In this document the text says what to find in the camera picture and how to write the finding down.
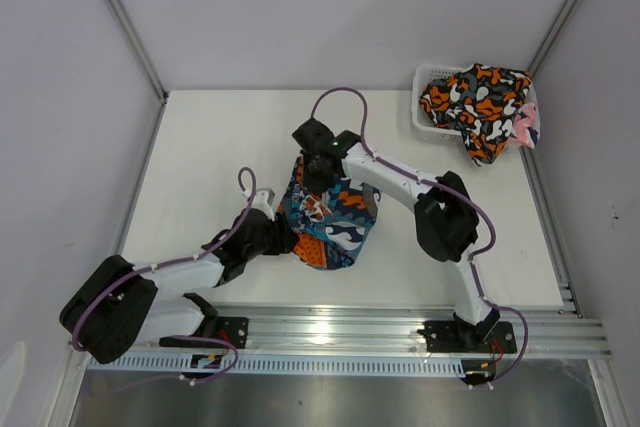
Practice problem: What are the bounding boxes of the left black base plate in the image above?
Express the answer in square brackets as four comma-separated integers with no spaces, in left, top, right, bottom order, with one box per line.
[159,316,250,349]

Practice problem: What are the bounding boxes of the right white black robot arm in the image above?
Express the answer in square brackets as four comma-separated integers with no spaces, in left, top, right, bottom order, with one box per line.
[292,118,499,351]

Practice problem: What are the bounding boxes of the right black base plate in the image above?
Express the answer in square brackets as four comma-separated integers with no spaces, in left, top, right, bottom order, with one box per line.
[417,320,518,354]

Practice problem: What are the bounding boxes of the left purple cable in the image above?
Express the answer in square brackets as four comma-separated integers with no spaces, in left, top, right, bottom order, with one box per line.
[71,166,259,393]

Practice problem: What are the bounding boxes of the white perforated plastic basket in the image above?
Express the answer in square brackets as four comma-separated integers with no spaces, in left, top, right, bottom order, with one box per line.
[409,63,540,148]

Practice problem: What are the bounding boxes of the white slotted cable duct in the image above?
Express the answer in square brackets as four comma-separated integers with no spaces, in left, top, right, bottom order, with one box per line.
[88,352,465,378]

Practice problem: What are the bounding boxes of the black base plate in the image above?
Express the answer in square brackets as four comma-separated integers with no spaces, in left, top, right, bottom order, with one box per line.
[159,316,250,349]
[417,320,518,354]

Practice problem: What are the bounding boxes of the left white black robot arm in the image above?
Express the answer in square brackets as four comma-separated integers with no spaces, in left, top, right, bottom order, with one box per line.
[59,208,299,364]

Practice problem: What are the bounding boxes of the pink white patterned shorts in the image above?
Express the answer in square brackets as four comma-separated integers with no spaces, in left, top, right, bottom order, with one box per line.
[508,101,541,149]

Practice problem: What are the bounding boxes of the blue orange patterned shorts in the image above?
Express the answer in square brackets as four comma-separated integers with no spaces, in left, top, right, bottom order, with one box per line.
[278,156,382,270]

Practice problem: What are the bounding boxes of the orange camouflage shorts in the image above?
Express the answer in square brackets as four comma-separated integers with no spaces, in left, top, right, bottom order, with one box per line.
[417,62,534,166]

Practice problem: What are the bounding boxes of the aluminium front rail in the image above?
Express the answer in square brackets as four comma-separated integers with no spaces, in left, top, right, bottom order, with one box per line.
[67,304,614,361]

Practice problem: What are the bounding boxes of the purple cable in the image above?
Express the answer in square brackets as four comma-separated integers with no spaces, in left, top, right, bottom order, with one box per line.
[309,87,530,388]
[71,166,259,393]

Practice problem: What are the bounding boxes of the right aluminium frame post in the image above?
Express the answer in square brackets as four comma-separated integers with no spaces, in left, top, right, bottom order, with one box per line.
[527,0,582,76]

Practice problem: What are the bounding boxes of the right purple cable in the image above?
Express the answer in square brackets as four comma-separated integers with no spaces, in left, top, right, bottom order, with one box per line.
[309,87,530,388]

